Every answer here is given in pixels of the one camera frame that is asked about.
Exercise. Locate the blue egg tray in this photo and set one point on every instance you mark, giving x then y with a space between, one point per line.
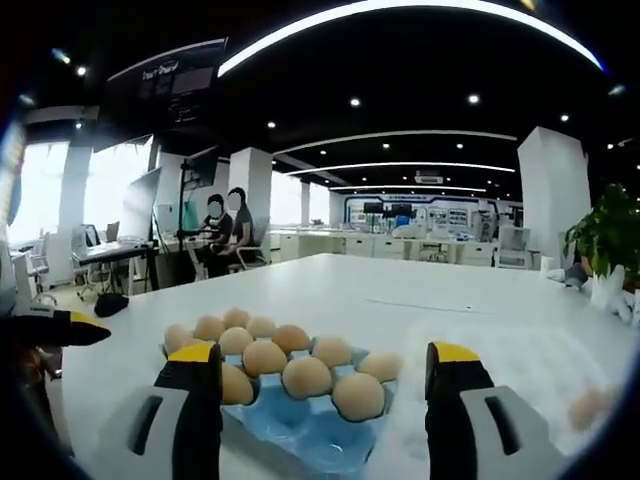
300 425

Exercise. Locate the ceiling air conditioner vent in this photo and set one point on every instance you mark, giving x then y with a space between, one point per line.
429 177

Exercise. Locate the black cloth pouch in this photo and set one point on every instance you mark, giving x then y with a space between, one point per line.
111 305

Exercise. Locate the black screen on stand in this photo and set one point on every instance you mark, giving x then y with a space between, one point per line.
202 167

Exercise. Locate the row of white cabinets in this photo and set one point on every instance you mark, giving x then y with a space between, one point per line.
360 245

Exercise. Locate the grey bag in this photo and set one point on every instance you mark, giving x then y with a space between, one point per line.
577 274

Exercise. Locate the white mesh office chair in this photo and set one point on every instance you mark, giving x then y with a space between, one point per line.
515 245

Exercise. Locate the large curved monitor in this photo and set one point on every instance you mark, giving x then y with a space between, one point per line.
140 205

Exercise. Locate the smooth brown egg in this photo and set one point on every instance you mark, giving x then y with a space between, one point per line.
264 357
331 351
235 341
178 337
196 343
236 317
260 326
290 339
358 396
209 327
381 366
237 385
306 377

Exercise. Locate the black desk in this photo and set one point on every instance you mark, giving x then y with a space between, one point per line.
110 254

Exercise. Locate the white crumpled paper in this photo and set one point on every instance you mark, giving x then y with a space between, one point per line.
629 307

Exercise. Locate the blue lit display wall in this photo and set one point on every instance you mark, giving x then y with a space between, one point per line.
455 217

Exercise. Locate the black hanging display panel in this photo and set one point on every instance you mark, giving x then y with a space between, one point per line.
165 85

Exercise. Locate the white table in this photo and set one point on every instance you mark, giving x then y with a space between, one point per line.
400 285

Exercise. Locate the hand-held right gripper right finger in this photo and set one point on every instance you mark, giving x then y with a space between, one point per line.
465 430

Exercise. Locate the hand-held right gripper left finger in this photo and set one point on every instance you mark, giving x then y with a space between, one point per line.
185 430

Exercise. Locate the green leafy plant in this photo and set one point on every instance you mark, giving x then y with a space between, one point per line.
610 235

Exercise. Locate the group of round ceiling spotlights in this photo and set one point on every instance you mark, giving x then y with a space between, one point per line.
473 98

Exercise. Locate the white foam egg holder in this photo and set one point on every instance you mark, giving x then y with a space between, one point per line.
410 400

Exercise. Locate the long curved ceiling light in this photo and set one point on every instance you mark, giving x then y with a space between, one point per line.
240 59

